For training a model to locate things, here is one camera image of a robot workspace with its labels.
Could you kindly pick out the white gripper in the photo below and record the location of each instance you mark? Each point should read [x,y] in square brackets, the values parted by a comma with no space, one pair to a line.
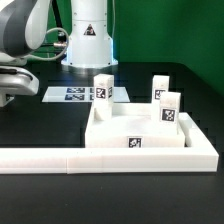
[16,81]

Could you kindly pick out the white marker base sheet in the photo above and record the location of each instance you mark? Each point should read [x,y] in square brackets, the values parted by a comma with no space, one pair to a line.
[80,94]

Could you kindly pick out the white L-shaped obstacle fence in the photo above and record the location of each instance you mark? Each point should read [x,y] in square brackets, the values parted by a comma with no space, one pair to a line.
[198,156]

